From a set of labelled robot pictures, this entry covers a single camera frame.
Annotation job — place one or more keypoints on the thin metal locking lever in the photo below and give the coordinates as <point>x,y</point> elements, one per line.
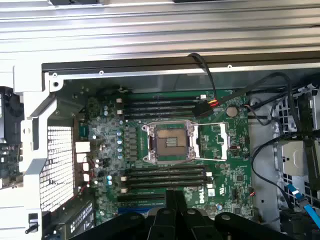
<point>212,123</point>
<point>212,159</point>

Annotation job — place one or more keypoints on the silver CPU socket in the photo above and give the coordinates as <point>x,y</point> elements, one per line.
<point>170,142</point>

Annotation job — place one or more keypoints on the silver power supply with label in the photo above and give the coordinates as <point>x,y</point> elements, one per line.
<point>80,220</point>

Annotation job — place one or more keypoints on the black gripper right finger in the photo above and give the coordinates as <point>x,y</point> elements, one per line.
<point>192,225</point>

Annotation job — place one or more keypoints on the blue expansion slot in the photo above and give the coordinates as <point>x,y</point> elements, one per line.
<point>130,211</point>

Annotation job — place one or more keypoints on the long black expansion slot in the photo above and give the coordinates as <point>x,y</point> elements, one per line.
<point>140,198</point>

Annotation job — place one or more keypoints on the small black clip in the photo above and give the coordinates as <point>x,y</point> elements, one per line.
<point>33,218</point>

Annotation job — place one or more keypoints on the grey metal disk bay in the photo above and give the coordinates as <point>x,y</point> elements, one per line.
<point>292,160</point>

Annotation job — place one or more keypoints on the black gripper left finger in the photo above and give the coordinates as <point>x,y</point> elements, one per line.
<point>162,225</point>

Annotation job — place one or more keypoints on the green Dell motherboard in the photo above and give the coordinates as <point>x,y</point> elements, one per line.
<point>220,175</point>

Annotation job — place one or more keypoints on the open metal PC case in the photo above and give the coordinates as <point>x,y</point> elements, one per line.
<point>175,80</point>

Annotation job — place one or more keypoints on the black RAM slot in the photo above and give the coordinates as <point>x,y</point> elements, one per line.
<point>160,115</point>
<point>165,181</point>
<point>165,187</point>
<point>165,170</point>
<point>160,103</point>
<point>165,176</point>
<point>160,109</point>
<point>160,98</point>

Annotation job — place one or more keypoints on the round coin battery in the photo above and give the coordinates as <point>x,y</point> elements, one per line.
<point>231,111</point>

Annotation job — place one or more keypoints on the silver rear port block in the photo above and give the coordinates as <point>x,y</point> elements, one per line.
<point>82,147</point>

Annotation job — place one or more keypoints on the silver socket cover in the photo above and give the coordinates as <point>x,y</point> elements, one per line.
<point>223,130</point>

